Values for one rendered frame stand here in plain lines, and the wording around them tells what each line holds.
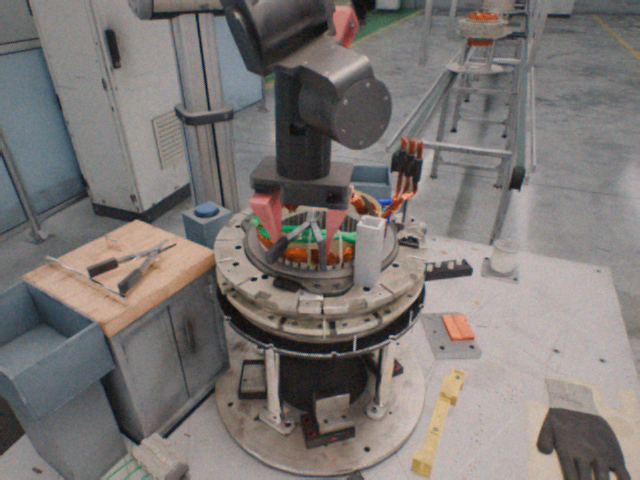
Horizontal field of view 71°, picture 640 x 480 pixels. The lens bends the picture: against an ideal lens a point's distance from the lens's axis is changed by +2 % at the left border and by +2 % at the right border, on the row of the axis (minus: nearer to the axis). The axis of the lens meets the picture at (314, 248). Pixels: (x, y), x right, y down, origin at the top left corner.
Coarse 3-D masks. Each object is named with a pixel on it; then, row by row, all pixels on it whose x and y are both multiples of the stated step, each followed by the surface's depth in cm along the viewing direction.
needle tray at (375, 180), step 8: (360, 168) 99; (368, 168) 99; (376, 168) 99; (384, 168) 99; (360, 176) 100; (368, 176) 100; (376, 176) 100; (384, 176) 100; (352, 184) 91; (360, 184) 100; (368, 184) 100; (376, 184) 100; (384, 184) 100; (368, 192) 91; (376, 192) 91; (384, 192) 91; (376, 200) 92
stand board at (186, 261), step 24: (96, 240) 72; (120, 240) 72; (144, 240) 72; (48, 264) 67; (72, 264) 67; (120, 264) 67; (168, 264) 67; (192, 264) 67; (216, 264) 71; (48, 288) 62; (72, 288) 62; (144, 288) 62; (168, 288) 63; (96, 312) 58; (120, 312) 58; (144, 312) 61
